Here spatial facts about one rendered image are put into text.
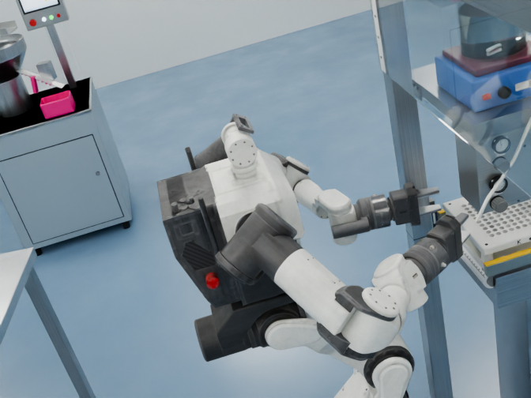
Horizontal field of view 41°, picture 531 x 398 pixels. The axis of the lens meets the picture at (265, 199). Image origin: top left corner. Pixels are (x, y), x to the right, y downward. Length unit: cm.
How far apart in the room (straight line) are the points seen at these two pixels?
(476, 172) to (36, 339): 248
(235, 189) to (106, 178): 242
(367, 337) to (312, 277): 15
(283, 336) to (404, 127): 62
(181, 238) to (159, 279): 203
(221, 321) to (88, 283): 207
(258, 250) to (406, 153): 63
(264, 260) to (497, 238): 67
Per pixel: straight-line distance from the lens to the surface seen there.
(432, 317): 222
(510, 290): 187
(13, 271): 232
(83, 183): 396
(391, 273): 153
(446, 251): 166
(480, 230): 185
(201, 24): 653
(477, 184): 162
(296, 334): 179
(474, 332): 291
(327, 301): 134
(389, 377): 196
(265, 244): 139
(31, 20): 405
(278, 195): 153
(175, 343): 317
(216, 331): 178
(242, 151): 153
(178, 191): 164
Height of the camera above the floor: 197
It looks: 30 degrees down
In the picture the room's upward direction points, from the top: 15 degrees counter-clockwise
